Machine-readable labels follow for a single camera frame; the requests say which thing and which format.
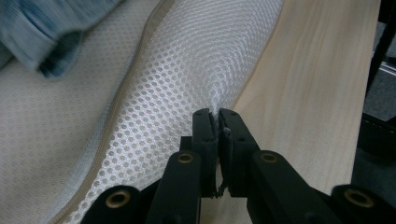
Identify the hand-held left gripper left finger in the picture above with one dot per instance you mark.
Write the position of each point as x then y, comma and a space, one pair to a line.
204, 143

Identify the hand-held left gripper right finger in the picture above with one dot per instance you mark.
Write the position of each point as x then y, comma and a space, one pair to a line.
238, 146

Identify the white mesh laundry bag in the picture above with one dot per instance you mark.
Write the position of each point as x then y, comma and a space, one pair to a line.
174, 68

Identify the blue denim jeans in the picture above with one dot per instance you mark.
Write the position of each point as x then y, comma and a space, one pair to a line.
34, 34

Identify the black metal stand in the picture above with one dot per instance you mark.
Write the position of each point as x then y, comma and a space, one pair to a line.
384, 37

